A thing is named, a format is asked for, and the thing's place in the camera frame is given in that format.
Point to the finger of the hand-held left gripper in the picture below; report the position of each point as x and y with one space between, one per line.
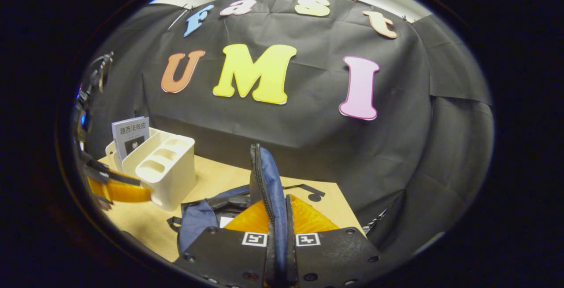
110 174

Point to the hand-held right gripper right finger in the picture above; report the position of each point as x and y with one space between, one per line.
335 257

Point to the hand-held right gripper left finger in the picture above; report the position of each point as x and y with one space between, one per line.
224 257

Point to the blue schoolbag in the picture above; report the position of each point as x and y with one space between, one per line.
198 222

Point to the grey cover book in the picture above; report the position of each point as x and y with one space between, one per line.
130 131

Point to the cream plastic bookshelf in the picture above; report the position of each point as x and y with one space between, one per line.
172 178

